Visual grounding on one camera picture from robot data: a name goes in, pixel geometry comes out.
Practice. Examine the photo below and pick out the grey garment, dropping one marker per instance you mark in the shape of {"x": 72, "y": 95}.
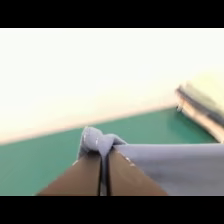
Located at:
{"x": 180, "y": 166}

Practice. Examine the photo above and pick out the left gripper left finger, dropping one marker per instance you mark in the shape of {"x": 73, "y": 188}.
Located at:
{"x": 80, "y": 178}

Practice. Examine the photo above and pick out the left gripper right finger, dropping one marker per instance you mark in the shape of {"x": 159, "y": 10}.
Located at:
{"x": 130, "y": 180}

